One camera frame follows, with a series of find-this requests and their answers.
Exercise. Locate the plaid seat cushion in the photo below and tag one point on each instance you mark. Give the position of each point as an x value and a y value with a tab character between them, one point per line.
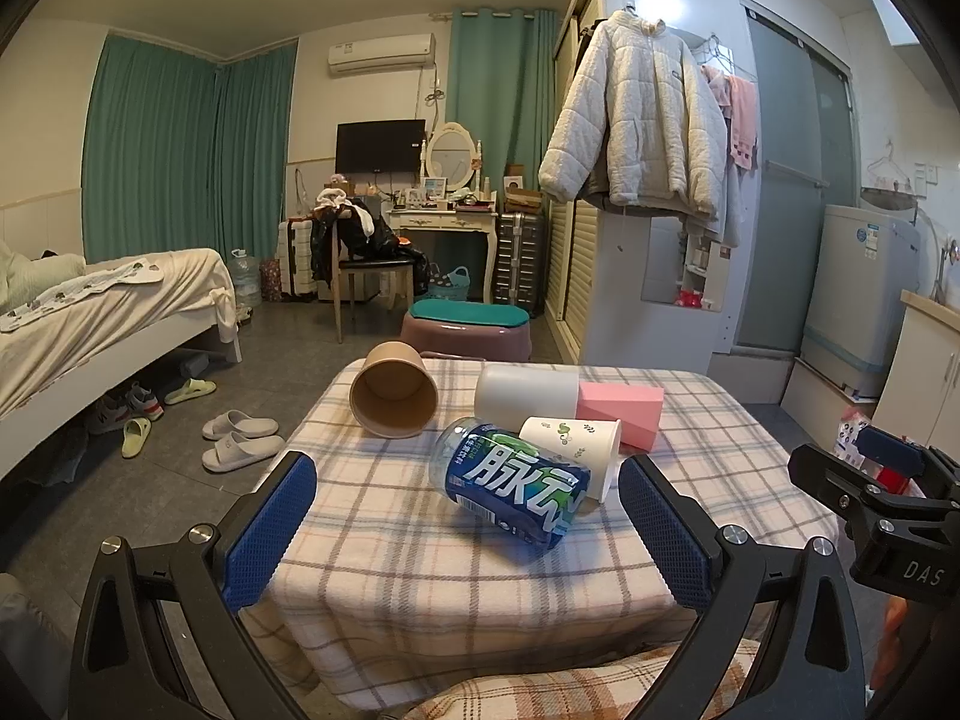
562	679

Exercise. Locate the printed white carton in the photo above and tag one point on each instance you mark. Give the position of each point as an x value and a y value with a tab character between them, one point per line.
851	439

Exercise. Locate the printed cloth strip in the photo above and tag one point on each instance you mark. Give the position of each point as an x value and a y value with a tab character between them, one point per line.
82	289

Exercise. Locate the white leaf-print paper cup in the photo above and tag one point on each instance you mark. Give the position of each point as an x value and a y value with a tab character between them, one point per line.
577	446

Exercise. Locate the white ribbed suitcase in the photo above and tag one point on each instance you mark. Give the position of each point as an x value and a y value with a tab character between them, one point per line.
296	259

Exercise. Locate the white air conditioner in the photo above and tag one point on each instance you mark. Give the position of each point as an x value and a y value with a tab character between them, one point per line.
381	54

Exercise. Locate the cream bed blanket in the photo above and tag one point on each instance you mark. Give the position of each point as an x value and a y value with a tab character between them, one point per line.
112	307

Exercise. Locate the pink box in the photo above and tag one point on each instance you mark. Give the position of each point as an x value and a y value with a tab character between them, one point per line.
626	416

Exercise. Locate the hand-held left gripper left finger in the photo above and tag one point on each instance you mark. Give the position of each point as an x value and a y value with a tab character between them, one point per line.
268	536

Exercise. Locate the pink shopping bag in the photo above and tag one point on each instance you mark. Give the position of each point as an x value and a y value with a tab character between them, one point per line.
270	280

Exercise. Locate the white dressing table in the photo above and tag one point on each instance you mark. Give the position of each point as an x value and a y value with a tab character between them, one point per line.
450	221

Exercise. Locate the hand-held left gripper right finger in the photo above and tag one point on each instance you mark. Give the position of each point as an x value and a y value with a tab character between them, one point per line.
664	540

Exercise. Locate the cardboard box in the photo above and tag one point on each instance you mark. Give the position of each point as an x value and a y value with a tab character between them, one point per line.
523	191

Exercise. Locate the wooden chair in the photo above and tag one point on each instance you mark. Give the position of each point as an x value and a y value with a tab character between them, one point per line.
375	264

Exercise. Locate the white puffy jacket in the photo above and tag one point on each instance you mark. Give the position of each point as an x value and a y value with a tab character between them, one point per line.
637	112

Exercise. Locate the white side cabinet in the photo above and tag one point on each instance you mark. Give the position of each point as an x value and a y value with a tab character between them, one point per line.
926	382

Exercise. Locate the person's right hand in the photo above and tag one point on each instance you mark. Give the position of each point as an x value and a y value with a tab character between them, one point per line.
896	637

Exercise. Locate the plain white plastic cup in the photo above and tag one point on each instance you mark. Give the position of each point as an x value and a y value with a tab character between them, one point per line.
525	397

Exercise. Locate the oval white mirror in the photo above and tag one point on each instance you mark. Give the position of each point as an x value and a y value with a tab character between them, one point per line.
452	152

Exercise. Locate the frosted glass sliding door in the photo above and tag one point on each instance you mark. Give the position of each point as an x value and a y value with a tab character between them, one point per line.
780	240

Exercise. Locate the pile of clothes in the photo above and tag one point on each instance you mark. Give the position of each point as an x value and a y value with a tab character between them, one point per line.
352	229

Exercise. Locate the pale green pillow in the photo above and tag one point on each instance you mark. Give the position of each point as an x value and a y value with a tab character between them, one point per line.
37	274

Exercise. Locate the green slipper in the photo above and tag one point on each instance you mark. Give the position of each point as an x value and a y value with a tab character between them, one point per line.
189	391
136	437

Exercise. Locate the clear water jug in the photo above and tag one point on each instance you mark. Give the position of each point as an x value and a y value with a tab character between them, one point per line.
245	277

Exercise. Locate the white slipper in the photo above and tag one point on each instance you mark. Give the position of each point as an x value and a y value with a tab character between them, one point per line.
244	452
240	424

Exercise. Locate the mauve stool with teal lid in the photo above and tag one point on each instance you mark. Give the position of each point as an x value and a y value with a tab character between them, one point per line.
465	326

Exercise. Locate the black television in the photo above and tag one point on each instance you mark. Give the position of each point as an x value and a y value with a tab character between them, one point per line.
379	146

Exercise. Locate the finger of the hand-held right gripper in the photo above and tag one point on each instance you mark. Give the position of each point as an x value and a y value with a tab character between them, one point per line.
832	476

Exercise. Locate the narrow green curtain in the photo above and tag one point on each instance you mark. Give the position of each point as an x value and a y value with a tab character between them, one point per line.
499	97

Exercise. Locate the bed with beige cover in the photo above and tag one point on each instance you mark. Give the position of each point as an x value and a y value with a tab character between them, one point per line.
150	349

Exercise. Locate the silver suitcase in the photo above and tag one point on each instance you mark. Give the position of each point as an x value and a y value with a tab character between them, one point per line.
519	259

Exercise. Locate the grey sneakers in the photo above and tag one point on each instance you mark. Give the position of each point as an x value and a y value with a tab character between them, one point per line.
124	409

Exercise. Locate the white washing machine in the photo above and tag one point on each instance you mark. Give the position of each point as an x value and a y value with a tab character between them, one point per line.
862	300

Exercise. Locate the blue plastic basket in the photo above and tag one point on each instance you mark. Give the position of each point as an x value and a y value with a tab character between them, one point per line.
448	283

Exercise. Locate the wide green curtain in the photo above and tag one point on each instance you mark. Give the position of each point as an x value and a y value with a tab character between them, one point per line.
172	157

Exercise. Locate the brown paper cup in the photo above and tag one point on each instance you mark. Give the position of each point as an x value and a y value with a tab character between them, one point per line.
394	401

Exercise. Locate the plaid tablecloth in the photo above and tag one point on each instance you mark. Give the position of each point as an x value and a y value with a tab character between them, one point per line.
390	570

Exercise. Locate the white wardrobe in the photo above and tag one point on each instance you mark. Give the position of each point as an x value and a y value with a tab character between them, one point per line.
600	270

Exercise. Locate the pink hanging cloth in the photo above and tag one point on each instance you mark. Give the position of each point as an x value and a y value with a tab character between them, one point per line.
742	124

